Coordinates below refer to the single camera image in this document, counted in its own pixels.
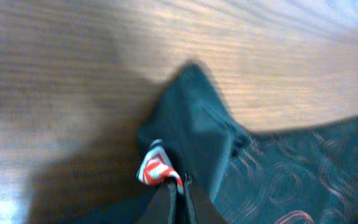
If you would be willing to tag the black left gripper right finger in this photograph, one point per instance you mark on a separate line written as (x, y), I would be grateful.
(199, 209)

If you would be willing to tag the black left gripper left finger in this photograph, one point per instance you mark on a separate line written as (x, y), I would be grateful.
(162, 207)

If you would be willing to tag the black patterned sports jersey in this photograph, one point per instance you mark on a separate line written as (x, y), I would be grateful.
(298, 176)

